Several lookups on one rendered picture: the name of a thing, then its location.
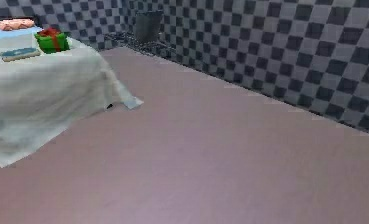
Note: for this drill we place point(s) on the dark grey trash can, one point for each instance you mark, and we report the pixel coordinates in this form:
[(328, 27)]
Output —
[(148, 26)]

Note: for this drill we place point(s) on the white bed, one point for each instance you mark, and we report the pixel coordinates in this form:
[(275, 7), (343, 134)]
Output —
[(45, 90)]

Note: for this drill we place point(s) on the green gift box red ribbon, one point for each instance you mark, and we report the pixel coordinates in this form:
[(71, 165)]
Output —
[(53, 42)]

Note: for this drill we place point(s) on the blue book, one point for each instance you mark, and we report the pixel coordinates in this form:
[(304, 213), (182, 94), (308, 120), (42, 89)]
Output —
[(20, 53)]

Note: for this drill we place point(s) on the pink pillow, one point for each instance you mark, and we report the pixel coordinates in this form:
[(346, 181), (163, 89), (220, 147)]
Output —
[(15, 24)]

